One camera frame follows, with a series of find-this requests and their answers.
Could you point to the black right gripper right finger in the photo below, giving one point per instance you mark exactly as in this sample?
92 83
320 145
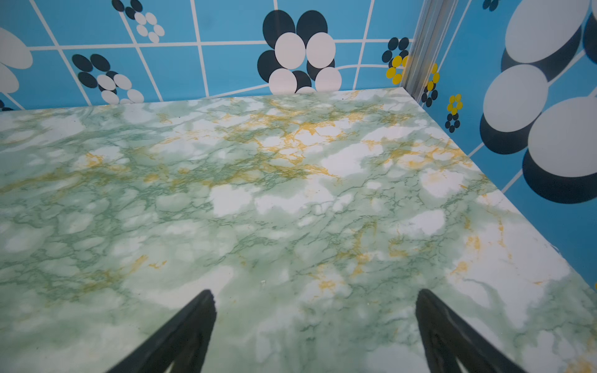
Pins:
451 344

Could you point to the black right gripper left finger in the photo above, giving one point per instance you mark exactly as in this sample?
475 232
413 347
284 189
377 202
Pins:
180 345

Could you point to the aluminium corner post right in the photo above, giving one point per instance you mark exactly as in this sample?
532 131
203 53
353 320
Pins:
433 24

